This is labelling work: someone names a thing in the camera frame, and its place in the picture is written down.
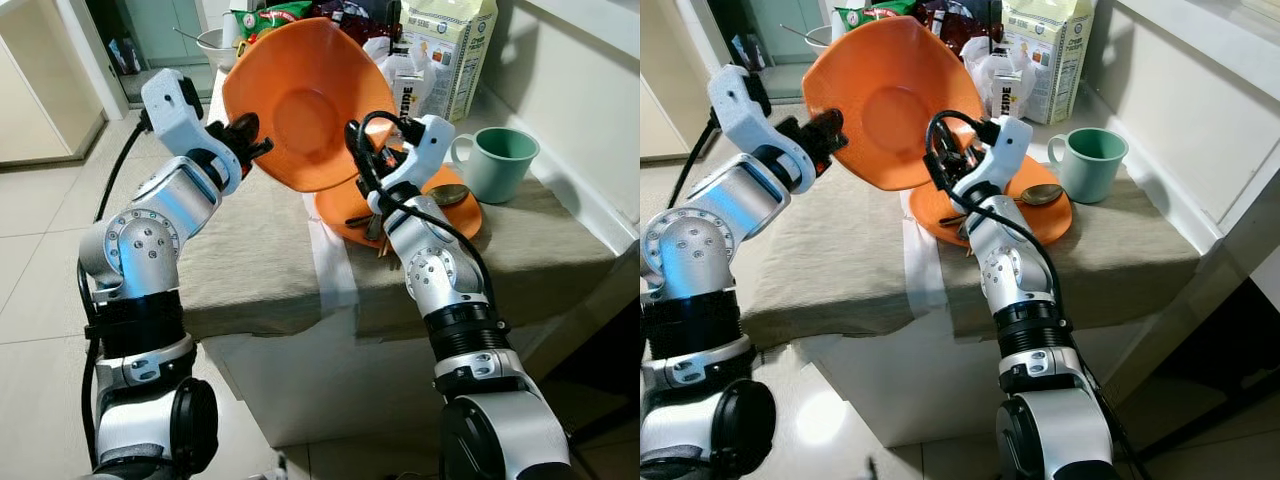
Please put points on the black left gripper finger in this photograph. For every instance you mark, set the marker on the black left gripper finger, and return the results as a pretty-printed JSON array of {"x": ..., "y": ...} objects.
[
  {"x": 260, "y": 150},
  {"x": 831, "y": 121},
  {"x": 249, "y": 125},
  {"x": 837, "y": 152}
]

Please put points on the large orange plastic bowl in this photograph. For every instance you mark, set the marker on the large orange plastic bowl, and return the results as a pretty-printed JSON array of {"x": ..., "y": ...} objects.
[
  {"x": 880, "y": 100},
  {"x": 300, "y": 110}
]

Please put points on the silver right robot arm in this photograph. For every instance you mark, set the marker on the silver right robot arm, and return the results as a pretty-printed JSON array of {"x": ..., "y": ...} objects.
[
  {"x": 440, "y": 270},
  {"x": 1010, "y": 270}
]

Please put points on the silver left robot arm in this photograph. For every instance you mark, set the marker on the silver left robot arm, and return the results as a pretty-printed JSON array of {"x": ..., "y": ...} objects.
[
  {"x": 700, "y": 240},
  {"x": 150, "y": 240}
]

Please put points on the metal spoon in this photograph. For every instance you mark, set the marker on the metal spoon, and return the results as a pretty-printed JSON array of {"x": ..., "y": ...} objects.
[
  {"x": 450, "y": 195},
  {"x": 1040, "y": 194}
]

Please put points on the small white drink carton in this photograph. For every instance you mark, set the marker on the small white drink carton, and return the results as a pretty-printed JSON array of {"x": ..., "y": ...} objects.
[
  {"x": 405, "y": 92},
  {"x": 1010, "y": 92}
]

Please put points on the small white bowl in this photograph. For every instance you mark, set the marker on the small white bowl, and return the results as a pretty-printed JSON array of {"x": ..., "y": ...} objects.
[
  {"x": 215, "y": 48},
  {"x": 818, "y": 40}
]

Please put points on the orange plastic plate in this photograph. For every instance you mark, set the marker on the orange plastic plate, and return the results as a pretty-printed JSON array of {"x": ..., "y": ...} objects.
[
  {"x": 455, "y": 218},
  {"x": 1045, "y": 218}
]

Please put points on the beige tablecloth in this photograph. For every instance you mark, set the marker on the beige tablecloth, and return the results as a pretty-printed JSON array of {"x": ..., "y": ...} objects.
[
  {"x": 260, "y": 250},
  {"x": 830, "y": 260}
]

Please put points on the white plastic bag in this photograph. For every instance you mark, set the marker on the white plastic bag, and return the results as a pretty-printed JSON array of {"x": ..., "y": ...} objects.
[
  {"x": 975, "y": 60},
  {"x": 378, "y": 50}
]

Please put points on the green red snack bag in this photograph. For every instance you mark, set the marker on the green red snack bag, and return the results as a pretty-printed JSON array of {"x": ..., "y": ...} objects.
[
  {"x": 870, "y": 10},
  {"x": 270, "y": 15}
]

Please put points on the green mug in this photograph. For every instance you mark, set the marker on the green mug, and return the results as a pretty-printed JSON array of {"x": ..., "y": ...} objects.
[
  {"x": 500, "y": 170},
  {"x": 1090, "y": 170}
]

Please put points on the large cream milk carton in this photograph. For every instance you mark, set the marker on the large cream milk carton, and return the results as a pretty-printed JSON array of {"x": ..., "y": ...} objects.
[
  {"x": 1050, "y": 60},
  {"x": 460, "y": 60}
]

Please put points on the dark red snack bag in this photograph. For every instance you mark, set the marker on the dark red snack bag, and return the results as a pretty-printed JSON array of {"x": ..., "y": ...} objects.
[
  {"x": 355, "y": 20},
  {"x": 960, "y": 20}
]

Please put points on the cream cabinet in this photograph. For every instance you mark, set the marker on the cream cabinet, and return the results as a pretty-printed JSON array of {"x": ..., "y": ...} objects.
[
  {"x": 665, "y": 80},
  {"x": 40, "y": 80}
]

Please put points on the white table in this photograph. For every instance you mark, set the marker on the white table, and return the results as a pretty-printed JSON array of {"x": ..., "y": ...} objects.
[
  {"x": 900, "y": 390},
  {"x": 300, "y": 390}
]

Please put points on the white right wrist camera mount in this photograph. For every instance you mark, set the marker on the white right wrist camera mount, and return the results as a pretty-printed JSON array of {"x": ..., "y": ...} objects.
[
  {"x": 425, "y": 150},
  {"x": 1005, "y": 150}
]

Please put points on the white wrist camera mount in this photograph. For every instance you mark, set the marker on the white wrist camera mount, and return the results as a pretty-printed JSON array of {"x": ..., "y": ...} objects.
[
  {"x": 745, "y": 110},
  {"x": 1005, "y": 150},
  {"x": 425, "y": 150},
  {"x": 175, "y": 120}
]

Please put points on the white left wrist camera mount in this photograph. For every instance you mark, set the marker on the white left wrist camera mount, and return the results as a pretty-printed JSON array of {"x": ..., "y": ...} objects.
[
  {"x": 745, "y": 110},
  {"x": 175, "y": 120}
]

